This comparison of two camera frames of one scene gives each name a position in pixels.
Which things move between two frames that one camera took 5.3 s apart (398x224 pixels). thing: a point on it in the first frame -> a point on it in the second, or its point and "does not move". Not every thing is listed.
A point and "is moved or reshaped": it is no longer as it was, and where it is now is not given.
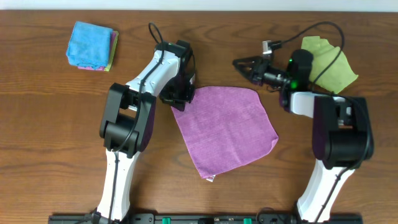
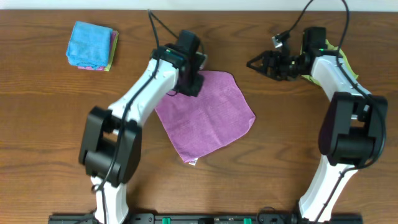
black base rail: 203,219 does not move
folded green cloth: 112,51 does not move
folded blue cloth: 89,45 does not move
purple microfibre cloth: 225,129 is moved or reshaped
